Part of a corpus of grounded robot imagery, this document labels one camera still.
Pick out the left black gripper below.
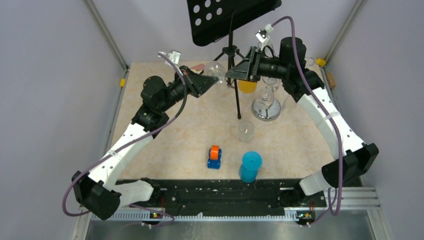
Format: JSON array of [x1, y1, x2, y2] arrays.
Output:
[[159, 65, 219, 112]]

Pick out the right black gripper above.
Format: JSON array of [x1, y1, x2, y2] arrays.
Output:
[[225, 46, 289, 83]]

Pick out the orange plastic wine glass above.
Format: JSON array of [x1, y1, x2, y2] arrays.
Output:
[[237, 80, 258, 94]]

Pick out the clear glass with clips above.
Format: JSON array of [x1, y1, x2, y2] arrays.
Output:
[[203, 61, 226, 84]]

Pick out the clear wine glass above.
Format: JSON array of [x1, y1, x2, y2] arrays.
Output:
[[254, 76, 280, 111]]

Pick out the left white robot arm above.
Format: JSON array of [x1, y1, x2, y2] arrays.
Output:
[[72, 66, 219, 220]]

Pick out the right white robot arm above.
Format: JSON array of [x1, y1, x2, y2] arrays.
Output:
[[225, 37, 379, 206]]

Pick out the blue plastic wine glass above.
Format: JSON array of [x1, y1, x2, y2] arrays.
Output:
[[238, 151, 263, 183]]

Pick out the small cardboard box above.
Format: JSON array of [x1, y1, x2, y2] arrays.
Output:
[[190, 63, 205, 74]]

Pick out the black music stand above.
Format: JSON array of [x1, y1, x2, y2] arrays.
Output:
[[186, 0, 283, 120]]

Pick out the yellow corner clamp right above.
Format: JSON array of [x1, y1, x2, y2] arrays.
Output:
[[315, 58, 327, 67]]

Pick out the yellow clamp left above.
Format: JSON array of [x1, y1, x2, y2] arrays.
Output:
[[119, 78, 126, 88]]

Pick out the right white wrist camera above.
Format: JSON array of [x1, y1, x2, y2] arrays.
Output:
[[255, 24, 274, 51]]

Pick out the silver wire glass rack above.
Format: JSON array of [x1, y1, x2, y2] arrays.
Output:
[[251, 39, 315, 122]]

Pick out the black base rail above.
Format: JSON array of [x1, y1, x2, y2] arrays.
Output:
[[135, 178, 327, 217]]

